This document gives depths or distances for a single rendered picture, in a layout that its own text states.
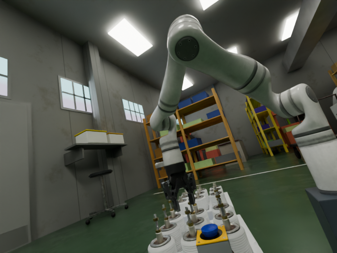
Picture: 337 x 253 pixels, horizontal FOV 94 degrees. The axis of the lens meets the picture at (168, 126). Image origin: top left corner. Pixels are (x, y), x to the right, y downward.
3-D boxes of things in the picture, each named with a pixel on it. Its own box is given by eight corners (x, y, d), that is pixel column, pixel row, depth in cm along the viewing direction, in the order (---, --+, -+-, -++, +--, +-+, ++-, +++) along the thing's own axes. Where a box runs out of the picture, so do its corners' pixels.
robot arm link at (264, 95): (229, 73, 52) (256, 52, 44) (282, 103, 61) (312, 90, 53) (230, 96, 48) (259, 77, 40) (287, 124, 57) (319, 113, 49)
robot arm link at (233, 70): (179, 17, 31) (266, 72, 40) (178, 6, 37) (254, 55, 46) (160, 58, 37) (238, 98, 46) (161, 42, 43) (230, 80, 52)
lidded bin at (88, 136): (97, 148, 333) (95, 136, 340) (109, 143, 317) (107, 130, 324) (75, 148, 293) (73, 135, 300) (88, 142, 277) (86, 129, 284)
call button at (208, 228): (219, 230, 38) (216, 221, 39) (220, 239, 34) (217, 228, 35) (203, 234, 39) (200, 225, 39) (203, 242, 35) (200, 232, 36)
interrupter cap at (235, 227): (216, 226, 55) (216, 224, 55) (238, 222, 54) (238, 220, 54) (216, 237, 48) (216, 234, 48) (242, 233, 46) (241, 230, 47)
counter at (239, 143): (248, 156, 744) (242, 140, 763) (246, 161, 543) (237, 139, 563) (232, 160, 775) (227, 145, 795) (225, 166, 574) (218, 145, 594)
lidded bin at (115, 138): (114, 147, 374) (113, 138, 380) (125, 143, 359) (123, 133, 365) (99, 147, 337) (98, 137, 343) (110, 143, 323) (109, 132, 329)
